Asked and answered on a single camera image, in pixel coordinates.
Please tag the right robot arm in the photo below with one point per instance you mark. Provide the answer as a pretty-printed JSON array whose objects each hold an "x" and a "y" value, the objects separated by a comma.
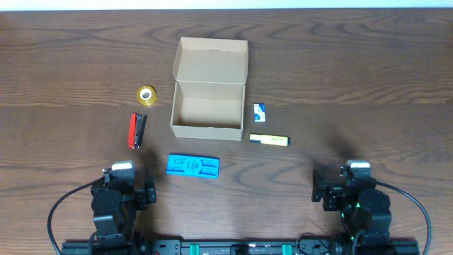
[{"x": 364, "y": 210}]

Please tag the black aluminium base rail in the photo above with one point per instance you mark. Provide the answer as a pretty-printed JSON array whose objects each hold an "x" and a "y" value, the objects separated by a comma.
[{"x": 176, "y": 247}]

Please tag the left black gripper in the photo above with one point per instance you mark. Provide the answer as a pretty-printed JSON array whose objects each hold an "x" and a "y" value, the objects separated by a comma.
[{"x": 146, "y": 195}]

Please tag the brown cardboard box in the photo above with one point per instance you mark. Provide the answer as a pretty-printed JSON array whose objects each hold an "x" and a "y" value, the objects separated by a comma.
[{"x": 210, "y": 87}]

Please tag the blue plastic tray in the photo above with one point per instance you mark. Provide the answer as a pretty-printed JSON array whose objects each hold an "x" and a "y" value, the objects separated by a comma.
[{"x": 193, "y": 166}]

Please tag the small white blue box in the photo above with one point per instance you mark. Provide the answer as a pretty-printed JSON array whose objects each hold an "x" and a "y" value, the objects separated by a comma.
[{"x": 259, "y": 112}]

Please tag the red black stapler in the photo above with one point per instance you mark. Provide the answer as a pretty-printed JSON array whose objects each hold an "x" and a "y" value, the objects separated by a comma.
[{"x": 136, "y": 130}]

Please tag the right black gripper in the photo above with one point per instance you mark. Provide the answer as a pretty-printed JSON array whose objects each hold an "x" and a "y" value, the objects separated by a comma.
[{"x": 334, "y": 190}]

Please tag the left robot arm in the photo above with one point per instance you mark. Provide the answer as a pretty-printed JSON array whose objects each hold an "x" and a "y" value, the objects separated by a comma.
[{"x": 115, "y": 205}]

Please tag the yellow highlighter marker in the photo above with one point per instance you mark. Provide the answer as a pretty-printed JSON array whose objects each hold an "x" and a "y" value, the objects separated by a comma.
[{"x": 270, "y": 139}]

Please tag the yellow tape roll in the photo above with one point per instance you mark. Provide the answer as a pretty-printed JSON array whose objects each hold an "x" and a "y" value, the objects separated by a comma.
[{"x": 146, "y": 95}]

